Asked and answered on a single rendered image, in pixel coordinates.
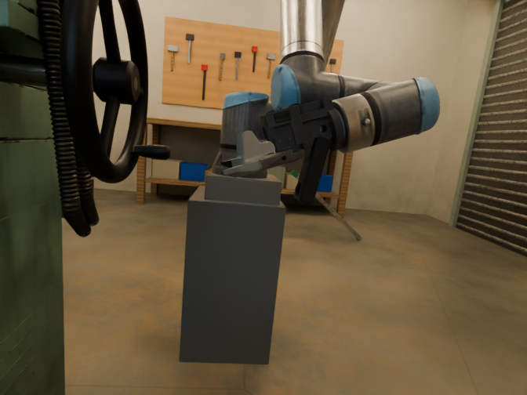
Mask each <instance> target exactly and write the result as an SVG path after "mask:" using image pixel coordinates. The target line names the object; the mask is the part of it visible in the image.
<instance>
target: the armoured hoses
mask: <svg viewBox="0 0 527 395"><path fill-rule="evenodd" d="M64 1H65V0H38V2H37V3H38V6H39V7H38V11H39V14H38V18H39V19H40V20H39V23H40V24H41V25H40V26H39V27H40V29H41V31H40V34H41V35H42V37H41V40H42V41H43V43H42V47H43V49H42V51H43V52H44V54H43V55H42V56H43V57H44V58H45V59H44V60H43V62H44V63H45V66H44V68H45V69H46V70H45V73H46V74H47V75H46V76H45V78H46V79H47V80H48V81H47V82H46V84H47V85H48V86H47V89H48V90H49V91H48V92H47V94H48V95H49V98H48V100H49V101H50V102H49V105H50V106H51V107H50V108H49V109H50V110H51V112H50V115H51V116H52V117H51V118H50V120H51V121H52V123H51V125H52V126H53V127H52V130H53V135H54V137H53V140H54V141H55V142H54V143H53V144H54V145H55V147H54V150H56V152H55V153H54V154H55V155H56V157H55V159H56V160H57V161H56V164H57V167H56V168H57V169H58V171H57V173H58V174H59V175H58V178H59V180H58V183H59V188H60V189H59V192H60V196H61V199H60V200H61V201H62V202H61V205H62V207H61V208H62V212H63V214H64V218H65V219H66V221H67V222H68V223H69V225H70V226H71V227H72V228H73V230H74V231H75V233H76V234H77V235H79V236H80V237H86V236H88V235H90V234H91V226H95V225H97V224H98V223H99V220H100V219H99V216H98V214H97V210H96V206H95V201H94V197H93V196H94V195H93V191H92V189H93V187H92V185H93V184H92V183H91V181H92V179H91V175H90V173H91V172H90V171H89V170H88V169H87V167H86V166H85V164H84V162H83V161H82V159H81V157H80V155H79V153H78V151H77V148H76V146H75V143H74V140H73V138H72V135H71V130H70V127H69V124H68V120H67V114H66V110H65V106H64V96H63V90H62V82H61V73H60V29H61V20H62V14H63V8H64Z"/></svg>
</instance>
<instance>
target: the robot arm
mask: <svg viewBox="0 0 527 395"><path fill-rule="evenodd" d="M344 3H345V0H280V62H279V65H278V66H277V67H276V68H275V69H274V72H273V75H272V79H271V102H270V101H269V95H267V94H266V93H262V92H232V93H229V94H227V95H226V96H225V98H224V107H223V109H222V110H223V113H222V124H221V134H220V151H219V153H218V155H217V156H216V160H215V161H214V163H213V168H212V173H215V174H218V175H222V176H230V177H234V178H237V177H241V178H253V179H262V178H267V169H270V168H273V167H276V166H279V165H283V164H287V163H290V162H293V161H298V160H300V159H303V158H304V160H303V165H302V169H301V171H300V176H299V179H298V183H297V185H296V188H295V194H294V198H295V199H296V200H298V201H299V202H300V203H302V204H305V205H312V204H313V203H314V198H315V195H316V193H317V189H318V185H319V181H320V179H321V175H322V170H323V168H324V164H325V160H326V157H327V154H328V151H329V149H330V150H331V151H335V150H339V151H340V152H341V153H343V154H347V153H350V152H353V151H356V150H361V149H364V148H367V147H372V146H375V145H378V144H381V143H386V142H389V141H392V140H397V139H401V138H403V137H407V136H411V135H415V134H416V135H419V134H420V133H422V132H425V131H427V130H429V129H431V128H433V127H434V125H435V124H436V122H437V120H438V117H439V114H440V99H439V95H438V90H437V89H436V87H435V85H434V83H433V82H432V81H431V80H429V79H428V78H412V79H411V80H408V81H405V82H384V81H375V80H369V79H366V78H354V77H349V76H344V75H340V74H332V73H328V72H325V71H326V68H327V65H328V62H329V57H330V54H331V51H332V47H333V43H334V39H335V37H336V31H337V28H338V25H339V22H340V17H341V14H342V11H343V6H344Z"/></svg>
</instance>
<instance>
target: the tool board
mask: <svg viewBox="0 0 527 395"><path fill-rule="evenodd" d="M343 44H344V40H339V39H334V43H333V47H332V51H331V54H330V57H329V62H328V65H327V68H326V71H325V72H328V73H332V74H340V67H341V60H342V55H343ZM279 62H280V31H269V30H263V29H256V28H251V27H239V26H233V25H227V24H216V23H210V22H204V21H197V20H186V19H180V18H174V17H168V16H165V33H164V55H163V76H162V103H172V104H180V105H188V106H195V107H209V108H216V109H223V107H224V98H225V96H226V95H227V94H229V93H232V92H262V93H266V94H267V95H269V101H270V102H271V79H272V75H273V72H274V69H275V68H276V67H277V66H278V65H279Z"/></svg>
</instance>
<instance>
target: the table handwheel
mask: <svg viewBox="0 0 527 395"><path fill-rule="evenodd" d="M118 3H119V5H120V7H121V10H122V15H123V18H124V21H125V27H126V31H127V35H128V40H129V51H130V58H131V60H121V55H120V51H119V46H118V37H117V32H116V27H115V22H114V10H113V4H112V0H65V1H64V8H63V14H62V20H61V29H60V73H61V82H62V90H63V96H64V106H65V110H66V114H67V120H68V124H69V127H70V130H71V135H72V138H73V140H74V143H75V146H76V148H77V151H78V153H79V155H80V157H81V159H82V161H83V162H84V164H85V166H86V167H87V169H88V170H89V171H90V172H91V173H92V174H93V175H94V176H95V177H96V178H97V179H99V180H100V181H102V182H105V183H120V182H121V181H123V180H124V179H126V178H127V177H128V176H129V175H130V173H131V172H132V171H133V169H134V168H135V166H136V163H137V161H138V158H139V156H137V155H134V153H133V149H134V146H135V145H143V141H144V133H145V128H146V122H147V105H148V62H147V44H146V38H145V31H144V23H143V18H142V15H141V11H140V5H139V2H138V0H118ZM97 6H99V11H100V19H101V23H102V29H103V35H104V45H105V51H106V57H100V58H99V59H98V60H97V61H96V62H95V63H94V65H92V54H93V30H94V23H95V18H96V10H97ZM43 60H44V59H40V58H34V57H27V56H15V55H9V54H2V53H0V82H9V83H17V84H24V85H37V86H45V87H47V86H48V85H47V84H46V82H47V81H48V80H47V79H46V78H45V76H46V75H47V74H46V73H45V70H46V69H45V68H44V66H45V63H44V62H43ZM93 93H95V94H96V95H97V96H98V98H99V99H100V100H101V101H102V102H106V105H105V110H104V119H103V124H102V128H101V132H100V131H99V128H98V124H97V119H96V110H95V103H94V96H93ZM120 104H128V105H131V115H130V121H129V130H128V133H127V137H126V140H125V145H124V147H123V150H122V152H121V155H120V156H119V158H118V160H117V161H116V162H115V163H114V164H113V163H112V162H111V160H110V156H111V147H112V142H113V137H114V128H115V125H116V121H117V117H118V111H119V107H120Z"/></svg>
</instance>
